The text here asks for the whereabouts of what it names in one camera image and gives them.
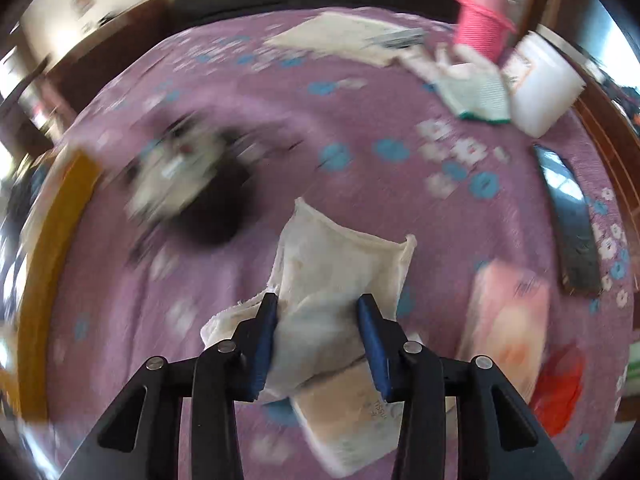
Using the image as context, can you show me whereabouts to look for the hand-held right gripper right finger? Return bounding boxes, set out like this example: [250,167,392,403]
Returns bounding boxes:
[356,294,576,480]

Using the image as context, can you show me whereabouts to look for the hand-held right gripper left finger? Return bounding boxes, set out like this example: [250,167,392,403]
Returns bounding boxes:
[60,292,279,480]

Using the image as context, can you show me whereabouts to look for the white cloth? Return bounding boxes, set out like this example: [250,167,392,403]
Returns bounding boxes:
[200,197,418,403]

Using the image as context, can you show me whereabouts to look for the pale pink tissue pack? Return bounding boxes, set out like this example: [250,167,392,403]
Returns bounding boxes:
[290,360,406,478]
[457,260,551,406]

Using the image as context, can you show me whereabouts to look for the black and white plush toy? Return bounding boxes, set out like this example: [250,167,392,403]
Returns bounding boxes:
[127,117,256,248]

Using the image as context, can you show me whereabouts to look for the red plastic bag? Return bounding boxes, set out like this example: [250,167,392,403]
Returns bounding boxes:
[530,345,586,436]

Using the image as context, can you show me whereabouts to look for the purple floral cloth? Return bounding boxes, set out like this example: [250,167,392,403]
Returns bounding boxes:
[10,7,633,480]

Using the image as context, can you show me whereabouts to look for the white and green glove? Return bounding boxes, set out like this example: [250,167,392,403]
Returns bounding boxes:
[400,45,512,125]

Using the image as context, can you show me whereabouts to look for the white paper sheets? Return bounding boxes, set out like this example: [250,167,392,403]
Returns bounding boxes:
[264,12,426,66]

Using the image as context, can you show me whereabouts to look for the white plastic jar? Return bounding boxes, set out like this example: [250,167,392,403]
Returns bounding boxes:
[502,32,587,138]

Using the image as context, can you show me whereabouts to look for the brown wooden chair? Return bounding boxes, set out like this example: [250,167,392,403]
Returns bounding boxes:
[45,0,171,111]

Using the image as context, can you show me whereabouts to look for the pink knitted cup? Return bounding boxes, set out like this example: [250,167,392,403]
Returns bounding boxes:
[454,0,518,61]

